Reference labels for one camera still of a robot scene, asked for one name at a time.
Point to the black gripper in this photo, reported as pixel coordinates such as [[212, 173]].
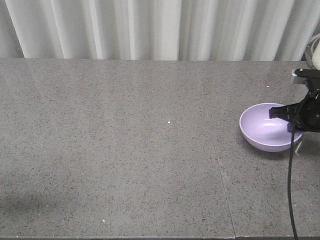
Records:
[[305, 115]]

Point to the purple plastic bowl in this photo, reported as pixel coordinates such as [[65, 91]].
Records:
[[262, 132]]

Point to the white curtain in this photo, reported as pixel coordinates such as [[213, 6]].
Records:
[[170, 30]]

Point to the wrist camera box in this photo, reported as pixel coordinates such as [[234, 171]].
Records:
[[300, 75]]

